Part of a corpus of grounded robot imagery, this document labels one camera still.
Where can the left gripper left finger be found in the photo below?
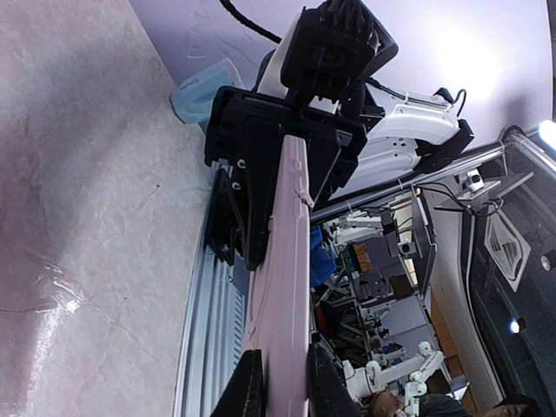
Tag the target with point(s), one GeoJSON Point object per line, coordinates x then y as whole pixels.
{"type": "Point", "coordinates": [244, 395]}

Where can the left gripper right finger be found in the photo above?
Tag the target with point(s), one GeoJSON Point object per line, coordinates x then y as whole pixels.
{"type": "Point", "coordinates": [327, 395]}

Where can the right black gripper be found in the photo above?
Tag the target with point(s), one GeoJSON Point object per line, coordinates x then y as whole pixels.
{"type": "Point", "coordinates": [249, 126]}

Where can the pink phone case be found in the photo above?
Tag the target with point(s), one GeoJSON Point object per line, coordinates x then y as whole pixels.
{"type": "Point", "coordinates": [277, 322]}

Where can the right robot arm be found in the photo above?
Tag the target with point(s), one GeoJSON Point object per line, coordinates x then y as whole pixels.
{"type": "Point", "coordinates": [371, 137]}

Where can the light blue mug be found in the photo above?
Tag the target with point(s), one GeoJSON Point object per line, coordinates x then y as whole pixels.
{"type": "Point", "coordinates": [193, 99]}

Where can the blue plastic bin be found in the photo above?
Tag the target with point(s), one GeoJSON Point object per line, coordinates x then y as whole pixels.
{"type": "Point", "coordinates": [322, 256]}

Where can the front aluminium rail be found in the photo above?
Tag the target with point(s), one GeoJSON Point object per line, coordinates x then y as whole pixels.
{"type": "Point", "coordinates": [212, 334]}

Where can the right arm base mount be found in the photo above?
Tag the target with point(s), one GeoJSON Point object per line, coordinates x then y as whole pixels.
{"type": "Point", "coordinates": [227, 216]}

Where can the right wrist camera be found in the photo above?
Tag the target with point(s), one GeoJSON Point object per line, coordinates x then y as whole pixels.
{"type": "Point", "coordinates": [334, 46]}

